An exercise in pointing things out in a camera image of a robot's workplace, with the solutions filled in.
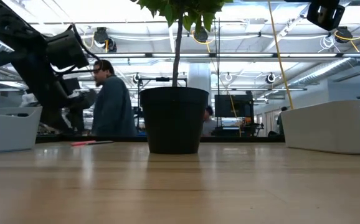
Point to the white robot figure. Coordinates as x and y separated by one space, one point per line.
29 99

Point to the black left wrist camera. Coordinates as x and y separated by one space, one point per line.
66 49

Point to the long ceiling light strip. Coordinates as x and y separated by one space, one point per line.
180 55

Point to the dark pencil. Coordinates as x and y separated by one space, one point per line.
102 142

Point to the black monitor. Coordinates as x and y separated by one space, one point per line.
233 105

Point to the green plant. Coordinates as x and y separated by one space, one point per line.
173 121

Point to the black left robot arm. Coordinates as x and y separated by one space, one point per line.
8 25

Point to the pink pencil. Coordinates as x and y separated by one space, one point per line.
82 143

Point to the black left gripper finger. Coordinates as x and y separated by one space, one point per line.
55 119
80 105

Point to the grey plastic bin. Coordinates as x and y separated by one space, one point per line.
8 130
323 130

